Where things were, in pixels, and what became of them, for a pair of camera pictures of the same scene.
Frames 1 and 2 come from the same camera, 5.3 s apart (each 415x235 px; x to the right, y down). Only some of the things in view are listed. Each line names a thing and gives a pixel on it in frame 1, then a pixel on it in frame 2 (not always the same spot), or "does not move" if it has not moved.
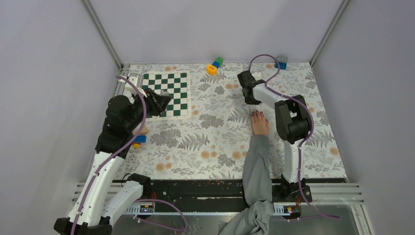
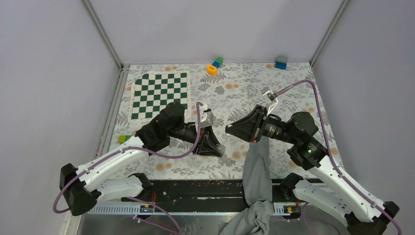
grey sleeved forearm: [255, 218] does not move
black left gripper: [158, 103] to [210, 146]
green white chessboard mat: [177, 84] does not move
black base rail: [201, 196] does not move
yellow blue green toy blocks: [212, 69] does not move
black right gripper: [252, 102] to [248, 128]
